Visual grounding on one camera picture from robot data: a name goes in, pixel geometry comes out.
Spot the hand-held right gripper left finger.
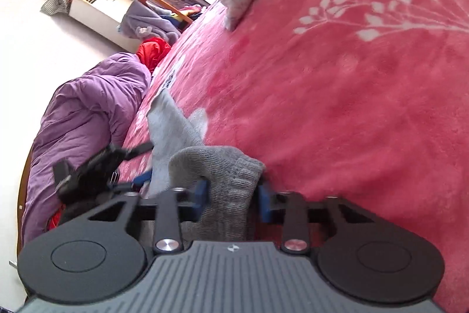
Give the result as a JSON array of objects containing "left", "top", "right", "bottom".
[{"left": 87, "top": 180, "right": 211, "bottom": 256}]

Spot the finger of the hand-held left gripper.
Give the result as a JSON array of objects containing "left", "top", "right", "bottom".
[
  {"left": 109, "top": 169, "right": 152, "bottom": 193},
  {"left": 121, "top": 142, "right": 153, "bottom": 161}
]

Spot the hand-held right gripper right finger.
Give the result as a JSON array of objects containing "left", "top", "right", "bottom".
[{"left": 256, "top": 184, "right": 371, "bottom": 256}]

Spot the grey knitted sock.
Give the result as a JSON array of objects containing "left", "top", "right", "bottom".
[{"left": 146, "top": 89, "right": 266, "bottom": 242}]

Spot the purple quilt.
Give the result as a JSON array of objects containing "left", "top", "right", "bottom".
[{"left": 21, "top": 53, "right": 152, "bottom": 244}]

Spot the red cloth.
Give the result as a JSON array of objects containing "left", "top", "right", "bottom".
[{"left": 135, "top": 37, "right": 172, "bottom": 73}]

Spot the red floral plush blanket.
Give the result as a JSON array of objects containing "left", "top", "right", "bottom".
[{"left": 116, "top": 0, "right": 469, "bottom": 313}]

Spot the lavender cloth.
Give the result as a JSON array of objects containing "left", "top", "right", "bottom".
[{"left": 119, "top": 1, "right": 181, "bottom": 42}]

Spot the white air conditioner unit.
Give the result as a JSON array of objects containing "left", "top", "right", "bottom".
[{"left": 69, "top": 0, "right": 137, "bottom": 53}]

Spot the wooden chair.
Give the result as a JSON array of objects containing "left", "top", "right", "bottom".
[{"left": 137, "top": 0, "right": 194, "bottom": 24}]

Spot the wooden bed frame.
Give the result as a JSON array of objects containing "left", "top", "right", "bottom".
[{"left": 16, "top": 148, "right": 34, "bottom": 257}]

